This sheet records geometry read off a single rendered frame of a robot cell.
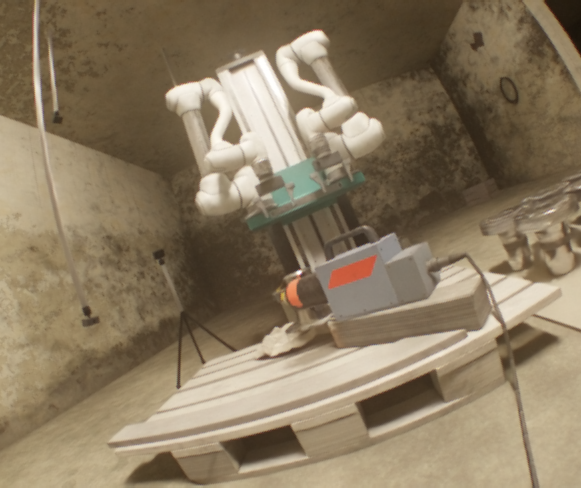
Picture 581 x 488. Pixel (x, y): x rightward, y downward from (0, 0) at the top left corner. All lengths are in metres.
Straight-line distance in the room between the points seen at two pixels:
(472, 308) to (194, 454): 0.72
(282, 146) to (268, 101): 0.33
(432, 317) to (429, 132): 6.06
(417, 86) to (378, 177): 2.16
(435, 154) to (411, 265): 5.87
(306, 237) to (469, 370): 1.39
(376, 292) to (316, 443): 0.39
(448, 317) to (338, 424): 0.33
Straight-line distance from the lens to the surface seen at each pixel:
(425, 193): 6.36
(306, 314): 1.20
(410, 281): 0.79
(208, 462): 0.86
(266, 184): 1.46
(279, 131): 2.04
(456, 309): 0.74
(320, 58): 1.85
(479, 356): 0.73
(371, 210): 6.10
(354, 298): 0.86
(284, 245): 2.01
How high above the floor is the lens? 0.45
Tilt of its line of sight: 2 degrees up
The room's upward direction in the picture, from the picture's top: 23 degrees counter-clockwise
